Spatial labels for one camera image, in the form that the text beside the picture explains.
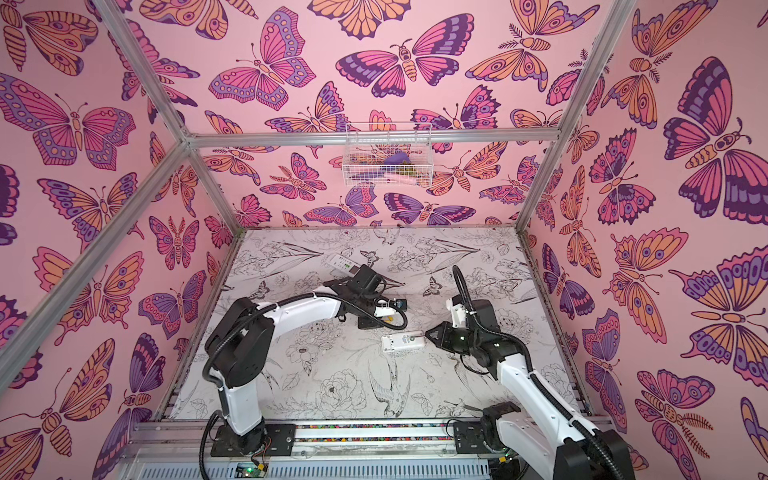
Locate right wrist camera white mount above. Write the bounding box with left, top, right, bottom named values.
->
left=446, top=299, right=468, bottom=330

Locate white remote control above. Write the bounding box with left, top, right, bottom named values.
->
left=381, top=333, right=426, bottom=353

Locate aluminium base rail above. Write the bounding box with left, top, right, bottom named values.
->
left=119, top=418, right=631, bottom=480

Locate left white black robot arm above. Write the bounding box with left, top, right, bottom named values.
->
left=202, top=266, right=408, bottom=444

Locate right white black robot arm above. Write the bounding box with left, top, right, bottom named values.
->
left=426, top=295, right=635, bottom=479

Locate white wire basket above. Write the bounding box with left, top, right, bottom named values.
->
left=340, top=122, right=434, bottom=189

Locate right black corrugated cable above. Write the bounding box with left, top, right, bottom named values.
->
left=451, top=265, right=628, bottom=480

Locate purple item in basket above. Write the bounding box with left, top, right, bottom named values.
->
left=381, top=151, right=411, bottom=170

